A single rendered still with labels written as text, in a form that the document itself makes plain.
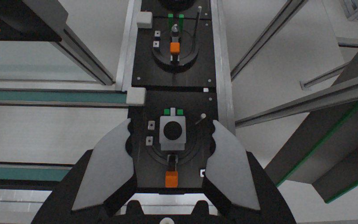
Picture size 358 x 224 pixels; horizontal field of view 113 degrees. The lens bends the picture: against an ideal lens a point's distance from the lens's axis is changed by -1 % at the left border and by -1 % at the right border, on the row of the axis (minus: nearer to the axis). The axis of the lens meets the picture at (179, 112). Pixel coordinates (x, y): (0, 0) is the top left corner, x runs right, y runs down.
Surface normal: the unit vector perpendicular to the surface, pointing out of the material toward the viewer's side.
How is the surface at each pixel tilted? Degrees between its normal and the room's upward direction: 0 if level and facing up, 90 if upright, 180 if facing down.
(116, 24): 0
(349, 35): 0
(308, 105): 90
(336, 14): 0
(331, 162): 45
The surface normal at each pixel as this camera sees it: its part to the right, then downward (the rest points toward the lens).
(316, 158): -0.11, 0.50
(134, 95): 0.04, -0.24
